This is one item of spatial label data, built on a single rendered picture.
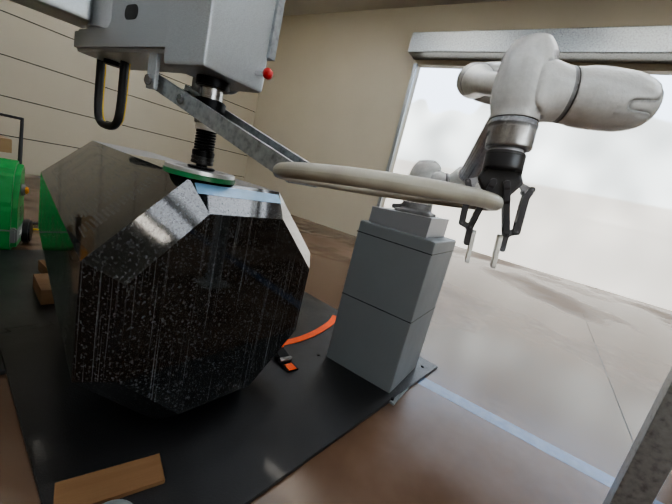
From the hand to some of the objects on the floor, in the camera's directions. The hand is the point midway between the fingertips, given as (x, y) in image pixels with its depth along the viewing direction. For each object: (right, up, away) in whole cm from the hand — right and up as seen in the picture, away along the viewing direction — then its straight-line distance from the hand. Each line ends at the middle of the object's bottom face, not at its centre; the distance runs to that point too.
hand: (482, 249), depth 70 cm
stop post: (+57, -99, +40) cm, 121 cm away
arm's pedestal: (-10, -65, +122) cm, 139 cm away
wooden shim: (-93, -65, +22) cm, 116 cm away
